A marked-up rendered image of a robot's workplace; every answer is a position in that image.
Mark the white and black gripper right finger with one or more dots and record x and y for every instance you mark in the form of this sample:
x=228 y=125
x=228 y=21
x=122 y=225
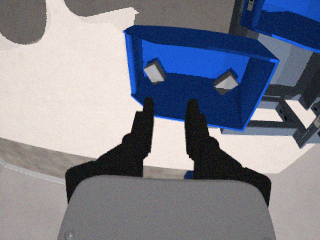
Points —
x=210 y=160

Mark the blue bin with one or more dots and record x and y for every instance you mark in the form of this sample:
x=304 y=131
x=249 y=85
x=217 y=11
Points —
x=190 y=72
x=294 y=21

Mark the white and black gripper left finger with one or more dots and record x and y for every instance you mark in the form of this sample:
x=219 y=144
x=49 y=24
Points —
x=126 y=159

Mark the grey shelf rack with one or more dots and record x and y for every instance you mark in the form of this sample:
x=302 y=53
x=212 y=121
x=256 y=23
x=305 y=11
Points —
x=296 y=78

